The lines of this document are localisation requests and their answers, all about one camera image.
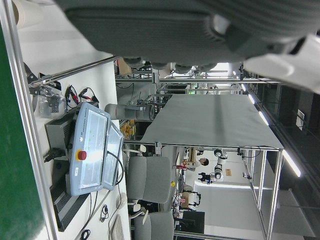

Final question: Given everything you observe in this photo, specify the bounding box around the black vented electronics box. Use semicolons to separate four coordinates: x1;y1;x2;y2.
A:
44;111;91;232

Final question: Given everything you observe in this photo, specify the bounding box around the grey metal cylinder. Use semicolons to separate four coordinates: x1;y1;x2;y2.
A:
104;103;156;121

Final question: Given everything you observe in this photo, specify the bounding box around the grey cloth cover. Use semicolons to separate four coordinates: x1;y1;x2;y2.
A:
141;94;285;150

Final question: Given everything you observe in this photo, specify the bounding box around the person in white shirt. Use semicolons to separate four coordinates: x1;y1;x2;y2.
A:
194;156;210;169

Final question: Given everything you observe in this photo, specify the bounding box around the grey office chair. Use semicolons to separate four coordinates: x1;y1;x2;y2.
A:
129;208;176;240
126;149;174;209

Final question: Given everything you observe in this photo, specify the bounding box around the blue-grey teach pendant red button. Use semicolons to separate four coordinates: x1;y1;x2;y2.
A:
65;101;112;197

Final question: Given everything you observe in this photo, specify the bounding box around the red black alligator clip lead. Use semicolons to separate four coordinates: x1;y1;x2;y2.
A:
78;86;100;104
64;84;79;113

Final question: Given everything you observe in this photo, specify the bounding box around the white computer mouse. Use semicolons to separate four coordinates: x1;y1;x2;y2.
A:
115;192;128;210

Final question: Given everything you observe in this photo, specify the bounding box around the long aluminium profile bar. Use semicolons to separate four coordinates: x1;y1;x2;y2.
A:
27;55;122;88

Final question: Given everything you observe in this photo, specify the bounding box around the black monitor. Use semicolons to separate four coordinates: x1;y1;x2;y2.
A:
179;211;206;233

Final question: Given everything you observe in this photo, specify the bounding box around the clear bag of black parts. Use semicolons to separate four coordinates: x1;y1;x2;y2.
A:
32;86;67;118

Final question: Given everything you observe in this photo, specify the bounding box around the black plug connector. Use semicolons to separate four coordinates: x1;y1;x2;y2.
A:
43;147;66;163

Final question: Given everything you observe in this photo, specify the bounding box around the black mounting plate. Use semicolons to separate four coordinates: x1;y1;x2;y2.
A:
38;72;62;91

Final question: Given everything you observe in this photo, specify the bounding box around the white keyboard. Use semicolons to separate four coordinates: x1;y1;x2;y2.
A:
108;214;126;240

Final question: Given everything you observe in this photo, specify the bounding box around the white ringed cylinder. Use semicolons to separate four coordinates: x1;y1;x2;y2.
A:
11;0;51;28

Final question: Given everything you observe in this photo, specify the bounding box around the black pendant cable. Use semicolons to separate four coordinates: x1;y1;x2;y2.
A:
106;149;125;187

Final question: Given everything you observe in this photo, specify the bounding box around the black earphone cable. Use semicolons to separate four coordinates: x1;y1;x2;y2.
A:
99;204;110;223

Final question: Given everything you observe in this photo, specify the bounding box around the aluminium cell frame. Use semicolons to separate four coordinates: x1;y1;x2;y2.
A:
154;141;285;240

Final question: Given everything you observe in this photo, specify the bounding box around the green conveyor belt aluminium frame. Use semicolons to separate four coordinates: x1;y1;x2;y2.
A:
0;0;60;240

